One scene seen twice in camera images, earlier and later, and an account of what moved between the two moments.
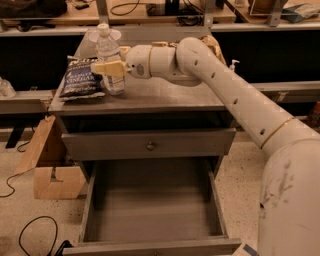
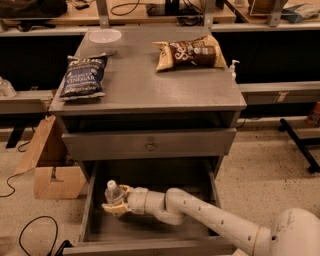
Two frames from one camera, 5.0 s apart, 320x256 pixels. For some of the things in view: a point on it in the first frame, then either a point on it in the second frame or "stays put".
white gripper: x=138 y=62 to x=136 y=198
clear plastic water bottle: x=107 y=51 to x=113 y=193
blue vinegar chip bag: x=80 y=81 stays put
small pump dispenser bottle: x=232 y=66 stays put
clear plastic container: x=6 y=89 stays put
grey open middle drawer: x=153 y=207 stays put
